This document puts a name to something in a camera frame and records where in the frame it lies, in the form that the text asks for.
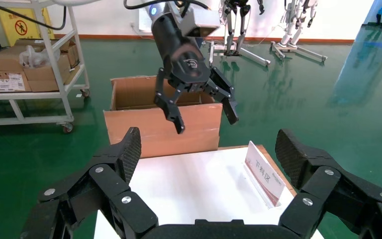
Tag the yellow warning sign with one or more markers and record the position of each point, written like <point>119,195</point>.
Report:
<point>19,28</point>

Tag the wide flat cardboard box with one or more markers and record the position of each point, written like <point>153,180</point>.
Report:
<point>4,59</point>

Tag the small brown cardboard box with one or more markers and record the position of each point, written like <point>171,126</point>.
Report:
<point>72,52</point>

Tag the white metal stand base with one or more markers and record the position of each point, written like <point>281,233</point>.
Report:
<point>293,29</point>

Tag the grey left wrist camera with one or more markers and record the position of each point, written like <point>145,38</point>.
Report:
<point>202,21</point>

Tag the white wheeled cart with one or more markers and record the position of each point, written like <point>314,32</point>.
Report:
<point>62,85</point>

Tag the cardboard box with white label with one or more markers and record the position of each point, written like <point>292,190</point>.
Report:
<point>8,80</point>

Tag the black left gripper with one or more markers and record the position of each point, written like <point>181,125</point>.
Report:
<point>181,59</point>

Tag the white and red table sign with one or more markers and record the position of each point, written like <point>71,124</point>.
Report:
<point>265,173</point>

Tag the black humanoid robot on stand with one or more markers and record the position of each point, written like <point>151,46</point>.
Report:
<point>235,29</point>

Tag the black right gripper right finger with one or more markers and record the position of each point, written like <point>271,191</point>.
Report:
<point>329,188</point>

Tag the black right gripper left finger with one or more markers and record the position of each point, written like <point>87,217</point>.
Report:
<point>105,188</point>

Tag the plain brown cardboard box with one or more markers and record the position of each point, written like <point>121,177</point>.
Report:
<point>42,79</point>

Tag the large open cardboard box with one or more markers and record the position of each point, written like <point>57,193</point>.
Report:
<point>145,128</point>

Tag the clear plastic bag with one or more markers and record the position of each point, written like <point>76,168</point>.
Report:
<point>34,56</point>

